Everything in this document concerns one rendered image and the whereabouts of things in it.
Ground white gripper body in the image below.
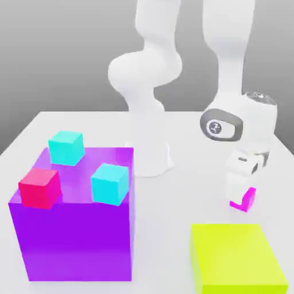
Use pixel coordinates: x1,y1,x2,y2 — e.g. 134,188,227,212
225,171,250,204

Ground small magenta cube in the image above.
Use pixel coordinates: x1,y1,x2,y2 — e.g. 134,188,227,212
229,187,257,214

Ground small cyan cube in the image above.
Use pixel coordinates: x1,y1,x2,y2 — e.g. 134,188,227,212
90,163,130,207
47,130,86,167

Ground small red cube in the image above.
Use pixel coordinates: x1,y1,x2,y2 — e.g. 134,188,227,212
18,168,63,210

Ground large yellow box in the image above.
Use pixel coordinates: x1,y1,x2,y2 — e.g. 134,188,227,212
189,223,289,294

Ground large purple box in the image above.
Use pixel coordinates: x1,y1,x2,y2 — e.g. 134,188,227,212
7,146,136,283

